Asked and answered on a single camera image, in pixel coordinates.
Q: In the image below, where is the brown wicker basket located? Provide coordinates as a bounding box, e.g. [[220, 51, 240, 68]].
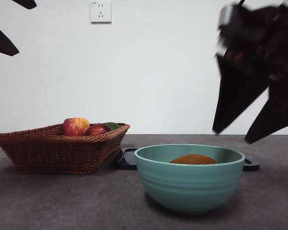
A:
[[0, 123, 131, 175]]

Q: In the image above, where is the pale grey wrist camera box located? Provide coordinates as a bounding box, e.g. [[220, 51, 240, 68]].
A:
[[217, 4, 233, 27]]

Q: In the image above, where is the dark red plum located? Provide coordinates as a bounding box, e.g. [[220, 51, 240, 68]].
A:
[[84, 124, 111, 137]]

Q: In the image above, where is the brown kiwi fruit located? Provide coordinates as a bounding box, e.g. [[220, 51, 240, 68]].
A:
[[169, 154, 217, 165]]

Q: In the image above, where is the red yellow apple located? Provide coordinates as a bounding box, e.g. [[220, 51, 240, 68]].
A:
[[62, 117, 90, 137]]

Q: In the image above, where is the teal ceramic bowl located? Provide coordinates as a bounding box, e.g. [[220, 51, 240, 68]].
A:
[[134, 143, 246, 215]]

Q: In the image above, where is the white wall socket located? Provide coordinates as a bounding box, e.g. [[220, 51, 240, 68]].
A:
[[90, 1, 112, 24]]

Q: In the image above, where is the green avocado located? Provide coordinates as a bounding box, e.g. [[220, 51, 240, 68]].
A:
[[103, 122, 120, 131]]

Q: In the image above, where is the black rectangular tray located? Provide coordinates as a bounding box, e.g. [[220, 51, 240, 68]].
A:
[[114, 148, 260, 171]]

